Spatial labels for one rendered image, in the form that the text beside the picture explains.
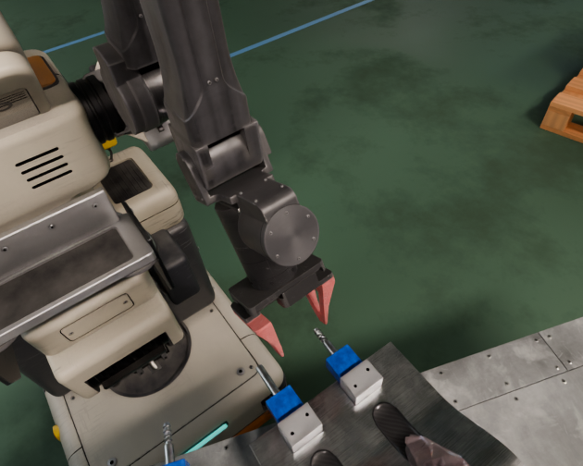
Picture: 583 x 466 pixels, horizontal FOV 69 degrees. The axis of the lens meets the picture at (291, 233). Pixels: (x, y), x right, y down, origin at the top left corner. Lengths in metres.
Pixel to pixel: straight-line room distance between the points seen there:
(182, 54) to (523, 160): 2.27
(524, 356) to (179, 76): 0.67
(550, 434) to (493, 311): 1.09
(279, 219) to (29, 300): 0.38
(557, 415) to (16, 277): 0.79
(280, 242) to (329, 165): 1.93
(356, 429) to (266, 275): 0.28
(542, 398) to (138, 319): 0.69
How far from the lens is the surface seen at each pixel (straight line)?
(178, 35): 0.35
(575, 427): 0.79
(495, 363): 0.79
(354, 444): 0.64
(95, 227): 0.66
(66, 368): 0.86
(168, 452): 0.63
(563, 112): 2.70
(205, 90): 0.37
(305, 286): 0.48
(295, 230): 0.38
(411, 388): 0.68
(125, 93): 0.49
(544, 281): 1.99
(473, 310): 1.81
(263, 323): 0.47
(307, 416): 0.63
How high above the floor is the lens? 1.48
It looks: 49 degrees down
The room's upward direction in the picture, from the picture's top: 6 degrees counter-clockwise
